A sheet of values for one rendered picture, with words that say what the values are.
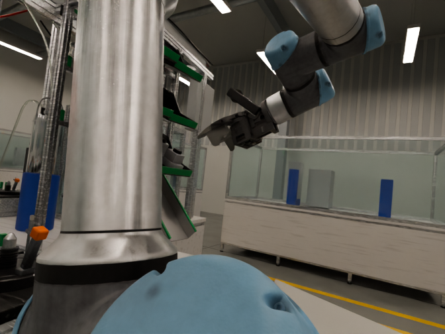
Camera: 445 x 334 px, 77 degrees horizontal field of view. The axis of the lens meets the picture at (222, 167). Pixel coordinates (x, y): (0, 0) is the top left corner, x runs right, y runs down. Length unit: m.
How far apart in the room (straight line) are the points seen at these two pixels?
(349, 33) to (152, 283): 0.49
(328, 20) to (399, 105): 8.65
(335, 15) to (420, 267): 3.93
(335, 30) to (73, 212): 0.46
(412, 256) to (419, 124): 5.31
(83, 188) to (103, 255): 0.06
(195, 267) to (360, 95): 9.14
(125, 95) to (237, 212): 4.47
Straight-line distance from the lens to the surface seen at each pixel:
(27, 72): 12.47
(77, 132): 0.26
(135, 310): 0.18
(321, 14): 0.49
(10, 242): 0.64
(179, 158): 0.87
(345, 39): 0.57
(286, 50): 0.62
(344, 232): 4.24
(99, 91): 0.27
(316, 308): 0.40
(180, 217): 0.95
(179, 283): 0.17
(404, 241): 4.22
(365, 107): 9.12
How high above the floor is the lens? 1.18
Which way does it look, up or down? 3 degrees up
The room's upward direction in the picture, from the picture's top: 6 degrees clockwise
